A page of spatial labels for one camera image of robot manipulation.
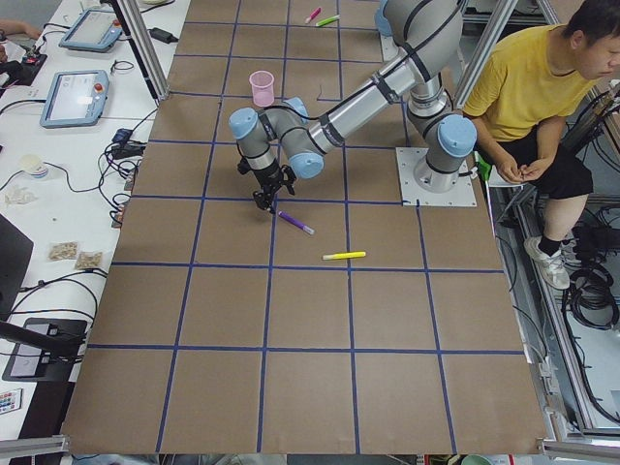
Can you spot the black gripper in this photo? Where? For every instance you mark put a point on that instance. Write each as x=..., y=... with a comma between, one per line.
x=265, y=176

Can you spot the purple pen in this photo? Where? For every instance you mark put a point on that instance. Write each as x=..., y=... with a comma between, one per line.
x=295, y=222

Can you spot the pink pen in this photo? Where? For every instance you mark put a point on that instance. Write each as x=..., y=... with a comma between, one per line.
x=312, y=15

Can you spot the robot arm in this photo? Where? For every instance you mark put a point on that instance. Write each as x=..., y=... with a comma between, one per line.
x=282, y=143

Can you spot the pink mesh cup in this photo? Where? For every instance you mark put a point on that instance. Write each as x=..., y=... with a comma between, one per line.
x=262, y=87

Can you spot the yellow pen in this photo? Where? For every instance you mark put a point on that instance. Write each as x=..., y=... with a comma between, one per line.
x=344, y=256

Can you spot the green pen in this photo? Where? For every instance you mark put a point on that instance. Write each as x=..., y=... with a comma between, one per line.
x=327, y=21

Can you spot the black power adapter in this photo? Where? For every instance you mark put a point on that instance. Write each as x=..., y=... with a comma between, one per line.
x=162, y=35

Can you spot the white chair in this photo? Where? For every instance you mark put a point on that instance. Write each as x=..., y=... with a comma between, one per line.
x=488, y=173

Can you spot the teach pendant near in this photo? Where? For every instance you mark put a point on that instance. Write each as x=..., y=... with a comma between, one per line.
x=75, y=99

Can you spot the teach pendant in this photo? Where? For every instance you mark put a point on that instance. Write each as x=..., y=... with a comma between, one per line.
x=75, y=99
x=96, y=30

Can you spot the teach pendant far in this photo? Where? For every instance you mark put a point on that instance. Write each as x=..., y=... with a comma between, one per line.
x=96, y=30

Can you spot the person in yellow shirt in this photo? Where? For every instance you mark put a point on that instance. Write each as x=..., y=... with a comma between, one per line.
x=532, y=81

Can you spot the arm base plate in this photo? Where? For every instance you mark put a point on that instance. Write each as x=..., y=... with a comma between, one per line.
x=420, y=185

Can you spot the aluminium frame post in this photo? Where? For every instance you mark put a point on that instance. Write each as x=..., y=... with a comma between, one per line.
x=135, y=30

